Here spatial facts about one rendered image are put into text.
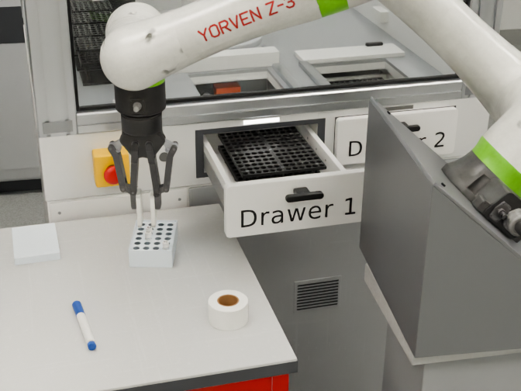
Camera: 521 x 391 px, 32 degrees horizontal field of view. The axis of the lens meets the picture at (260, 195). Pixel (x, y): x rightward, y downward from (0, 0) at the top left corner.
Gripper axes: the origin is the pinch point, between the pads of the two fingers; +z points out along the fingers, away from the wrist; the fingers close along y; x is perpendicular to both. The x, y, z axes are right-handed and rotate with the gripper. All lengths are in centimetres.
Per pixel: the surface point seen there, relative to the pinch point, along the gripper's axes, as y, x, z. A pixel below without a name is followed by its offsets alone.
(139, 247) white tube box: -1.2, -3.4, 6.6
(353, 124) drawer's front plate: 43, 31, -5
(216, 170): 13.1, 12.4, -2.4
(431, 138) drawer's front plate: 61, 36, 0
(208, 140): 10.5, 31.3, -0.8
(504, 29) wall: 171, 385, 76
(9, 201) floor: -79, 170, 86
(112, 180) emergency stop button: -8.1, 11.0, -0.6
